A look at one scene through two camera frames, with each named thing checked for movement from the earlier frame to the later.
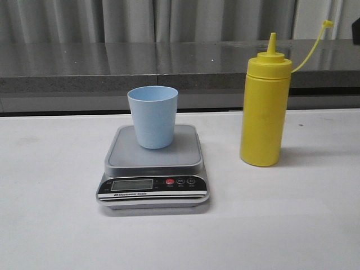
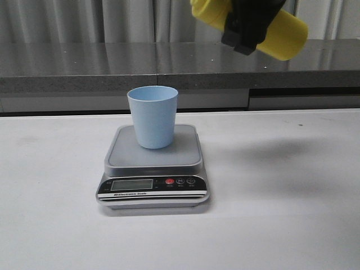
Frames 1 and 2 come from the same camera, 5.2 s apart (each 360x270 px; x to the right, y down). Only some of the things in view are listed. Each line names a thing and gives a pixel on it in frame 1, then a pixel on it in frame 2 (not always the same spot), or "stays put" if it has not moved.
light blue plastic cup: (154, 109) stays put
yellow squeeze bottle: (266, 86) to (286, 37)
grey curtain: (40, 21) stays put
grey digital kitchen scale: (138, 178) stays put
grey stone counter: (93, 77) stays put
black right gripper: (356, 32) to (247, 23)
